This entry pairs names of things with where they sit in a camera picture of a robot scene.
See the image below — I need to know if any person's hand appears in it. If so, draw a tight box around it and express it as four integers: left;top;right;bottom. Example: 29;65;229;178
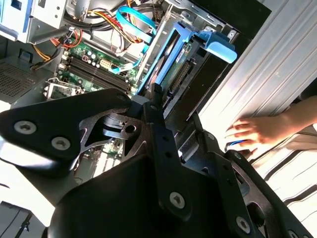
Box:
224;116;286;155

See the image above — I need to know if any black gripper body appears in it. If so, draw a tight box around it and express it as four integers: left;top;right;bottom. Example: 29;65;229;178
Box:
47;152;236;238

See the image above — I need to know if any hard disk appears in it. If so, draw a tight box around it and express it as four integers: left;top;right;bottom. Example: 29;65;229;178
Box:
135;21;238;132

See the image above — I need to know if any round black blue-ringed tool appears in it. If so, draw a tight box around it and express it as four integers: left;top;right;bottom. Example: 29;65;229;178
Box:
224;138;258;159

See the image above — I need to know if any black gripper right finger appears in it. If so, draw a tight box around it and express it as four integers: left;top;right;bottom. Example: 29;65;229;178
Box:
194;113;313;238

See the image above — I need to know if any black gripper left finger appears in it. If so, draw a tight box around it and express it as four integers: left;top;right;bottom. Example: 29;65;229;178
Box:
0;83;193;222

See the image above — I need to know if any orange red power wire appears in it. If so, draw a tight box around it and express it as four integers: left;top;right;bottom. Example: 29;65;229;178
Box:
84;0;144;44

